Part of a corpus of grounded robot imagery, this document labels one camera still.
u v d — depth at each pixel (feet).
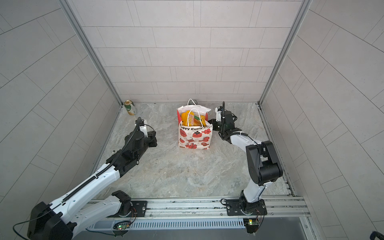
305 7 2.33
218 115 2.71
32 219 1.20
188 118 2.68
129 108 3.35
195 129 2.47
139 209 2.32
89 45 2.78
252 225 2.23
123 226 2.10
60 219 1.22
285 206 2.37
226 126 2.36
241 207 2.11
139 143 1.90
